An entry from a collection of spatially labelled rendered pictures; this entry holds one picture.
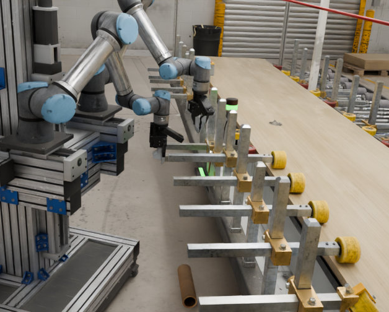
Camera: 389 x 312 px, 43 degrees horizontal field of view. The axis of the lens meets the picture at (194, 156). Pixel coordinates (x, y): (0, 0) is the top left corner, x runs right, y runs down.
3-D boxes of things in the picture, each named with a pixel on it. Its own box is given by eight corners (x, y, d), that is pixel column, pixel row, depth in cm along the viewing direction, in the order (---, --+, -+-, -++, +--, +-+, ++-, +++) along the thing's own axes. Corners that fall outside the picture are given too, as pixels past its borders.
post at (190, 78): (186, 114, 366) (189, 49, 349) (186, 112, 370) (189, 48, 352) (191, 114, 367) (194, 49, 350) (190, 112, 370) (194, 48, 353)
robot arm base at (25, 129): (7, 140, 194) (5, 116, 191) (30, 129, 208) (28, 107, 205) (41, 146, 191) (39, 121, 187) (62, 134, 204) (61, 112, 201)
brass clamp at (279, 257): (271, 266, 144) (274, 251, 142) (260, 241, 156) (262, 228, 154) (292, 265, 145) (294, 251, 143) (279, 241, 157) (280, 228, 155)
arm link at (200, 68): (197, 54, 231) (214, 57, 228) (195, 77, 235) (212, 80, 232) (190, 57, 224) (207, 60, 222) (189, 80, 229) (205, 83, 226)
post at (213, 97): (205, 171, 276) (211, 88, 258) (204, 169, 279) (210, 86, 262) (211, 171, 276) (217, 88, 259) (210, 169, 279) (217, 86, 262)
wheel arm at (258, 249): (187, 259, 143) (188, 247, 142) (186, 252, 146) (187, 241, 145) (350, 255, 150) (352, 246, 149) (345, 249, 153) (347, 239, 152)
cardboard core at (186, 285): (183, 296, 262) (177, 264, 290) (181, 307, 265) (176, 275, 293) (197, 295, 263) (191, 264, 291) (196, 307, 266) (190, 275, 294)
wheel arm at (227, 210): (179, 217, 166) (180, 208, 165) (178, 212, 169) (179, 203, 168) (320, 216, 173) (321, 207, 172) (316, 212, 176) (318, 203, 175)
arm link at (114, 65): (75, 15, 203) (114, 111, 233) (91, 18, 196) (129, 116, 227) (96, 3, 209) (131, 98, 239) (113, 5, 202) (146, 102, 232)
